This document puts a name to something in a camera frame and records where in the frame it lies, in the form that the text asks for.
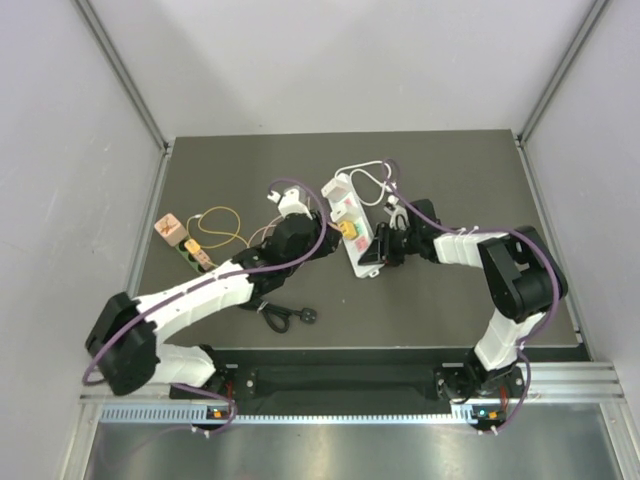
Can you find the white power strip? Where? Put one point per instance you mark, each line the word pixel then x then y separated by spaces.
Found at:
pixel 348 213

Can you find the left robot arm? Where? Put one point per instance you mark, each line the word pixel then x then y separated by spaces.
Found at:
pixel 129 341

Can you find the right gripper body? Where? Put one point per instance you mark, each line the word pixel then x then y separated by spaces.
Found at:
pixel 402 243

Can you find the white charger plug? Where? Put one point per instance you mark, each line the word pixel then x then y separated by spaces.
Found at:
pixel 335 190

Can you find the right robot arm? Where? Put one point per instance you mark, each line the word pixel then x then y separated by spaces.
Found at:
pixel 524 281

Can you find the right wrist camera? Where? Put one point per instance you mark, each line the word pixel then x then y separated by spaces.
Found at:
pixel 398 217

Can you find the pink giraffe cube charger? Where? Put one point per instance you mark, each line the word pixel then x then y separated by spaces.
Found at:
pixel 170 229

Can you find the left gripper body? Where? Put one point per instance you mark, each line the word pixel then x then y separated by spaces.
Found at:
pixel 316 237

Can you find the green power strip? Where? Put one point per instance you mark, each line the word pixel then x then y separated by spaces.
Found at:
pixel 201 269

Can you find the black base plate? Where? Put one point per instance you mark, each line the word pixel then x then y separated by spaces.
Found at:
pixel 355 389

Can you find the orange small charger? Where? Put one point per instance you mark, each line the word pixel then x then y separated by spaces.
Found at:
pixel 194 249

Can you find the yellow charger plug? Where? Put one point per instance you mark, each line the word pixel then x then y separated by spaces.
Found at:
pixel 349 230

